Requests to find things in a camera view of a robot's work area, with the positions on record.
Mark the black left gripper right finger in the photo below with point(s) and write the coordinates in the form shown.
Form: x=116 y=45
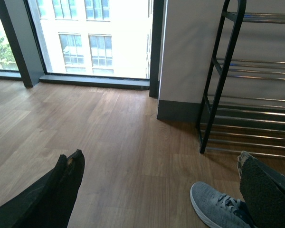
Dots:
x=263 y=190

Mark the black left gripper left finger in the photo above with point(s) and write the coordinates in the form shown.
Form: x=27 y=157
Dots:
x=48 y=202

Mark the grey sneaker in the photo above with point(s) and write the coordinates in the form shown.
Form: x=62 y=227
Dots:
x=219 y=210

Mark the black metal shoe rack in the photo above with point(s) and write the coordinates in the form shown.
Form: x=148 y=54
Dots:
x=243 y=101

